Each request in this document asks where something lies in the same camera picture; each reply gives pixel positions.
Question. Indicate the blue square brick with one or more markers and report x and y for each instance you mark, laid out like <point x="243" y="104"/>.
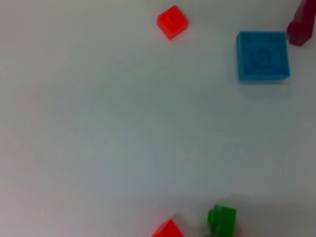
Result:
<point x="263" y="56"/>

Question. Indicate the small red sloped brick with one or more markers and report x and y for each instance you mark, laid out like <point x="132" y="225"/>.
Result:
<point x="168" y="230"/>

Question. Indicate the green car-shaped brick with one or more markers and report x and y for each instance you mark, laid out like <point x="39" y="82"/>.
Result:
<point x="222" y="222"/>

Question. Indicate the dark red angled brick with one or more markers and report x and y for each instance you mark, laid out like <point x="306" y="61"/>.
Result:
<point x="302" y="24"/>

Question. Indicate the small red square brick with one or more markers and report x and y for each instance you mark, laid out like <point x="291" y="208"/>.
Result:
<point x="172" y="22"/>

